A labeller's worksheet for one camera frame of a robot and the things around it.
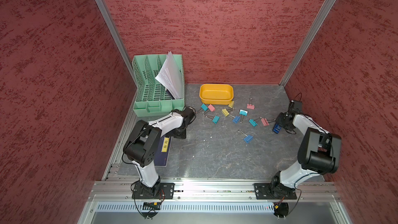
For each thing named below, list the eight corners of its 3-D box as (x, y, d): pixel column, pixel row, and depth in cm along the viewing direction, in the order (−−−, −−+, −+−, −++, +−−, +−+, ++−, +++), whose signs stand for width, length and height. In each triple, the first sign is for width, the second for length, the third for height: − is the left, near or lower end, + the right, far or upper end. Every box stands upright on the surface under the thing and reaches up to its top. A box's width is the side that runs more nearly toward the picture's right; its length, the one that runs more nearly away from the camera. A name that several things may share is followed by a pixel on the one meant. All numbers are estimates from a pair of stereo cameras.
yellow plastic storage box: (199, 105, 110) (199, 100, 105) (199, 88, 121) (199, 83, 116) (233, 106, 110) (235, 101, 106) (231, 89, 121) (232, 83, 116)
